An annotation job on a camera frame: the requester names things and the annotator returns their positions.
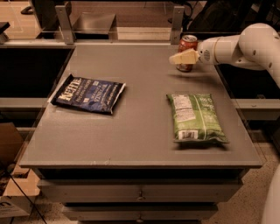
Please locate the cardboard box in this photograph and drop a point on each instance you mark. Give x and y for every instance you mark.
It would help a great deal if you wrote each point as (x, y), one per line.
(18, 185)

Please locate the grey upper drawer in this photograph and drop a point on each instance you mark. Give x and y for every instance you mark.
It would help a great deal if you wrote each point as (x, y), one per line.
(99, 191)

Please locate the black backpack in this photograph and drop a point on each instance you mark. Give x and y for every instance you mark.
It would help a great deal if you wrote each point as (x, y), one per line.
(221, 16)

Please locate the grey lower drawer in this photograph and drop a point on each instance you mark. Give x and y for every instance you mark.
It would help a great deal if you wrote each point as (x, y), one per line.
(140, 212)

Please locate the grey drawer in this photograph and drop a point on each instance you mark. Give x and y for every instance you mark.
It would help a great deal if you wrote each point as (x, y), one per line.
(140, 212)
(99, 191)

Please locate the blue Kettle chip bag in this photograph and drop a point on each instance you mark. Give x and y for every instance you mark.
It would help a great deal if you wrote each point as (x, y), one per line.
(97, 96)

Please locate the left metal bracket post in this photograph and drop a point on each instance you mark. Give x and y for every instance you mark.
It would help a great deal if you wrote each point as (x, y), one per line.
(65, 24)

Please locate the right metal bracket post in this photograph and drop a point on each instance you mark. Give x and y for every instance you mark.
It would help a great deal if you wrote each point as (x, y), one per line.
(177, 18)

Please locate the orange soda can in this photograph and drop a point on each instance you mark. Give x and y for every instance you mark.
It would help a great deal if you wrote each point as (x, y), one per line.
(187, 42)

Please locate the green chip bag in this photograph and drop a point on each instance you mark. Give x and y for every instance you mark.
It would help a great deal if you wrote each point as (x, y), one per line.
(195, 119)

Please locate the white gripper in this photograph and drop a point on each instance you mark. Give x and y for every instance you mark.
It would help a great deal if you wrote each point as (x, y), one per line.
(206, 52)

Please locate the metal bracket post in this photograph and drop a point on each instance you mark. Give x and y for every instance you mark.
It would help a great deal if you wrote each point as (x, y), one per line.
(177, 18)
(65, 24)

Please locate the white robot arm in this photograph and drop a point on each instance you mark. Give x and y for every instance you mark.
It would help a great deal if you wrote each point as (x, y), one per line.
(257, 47)

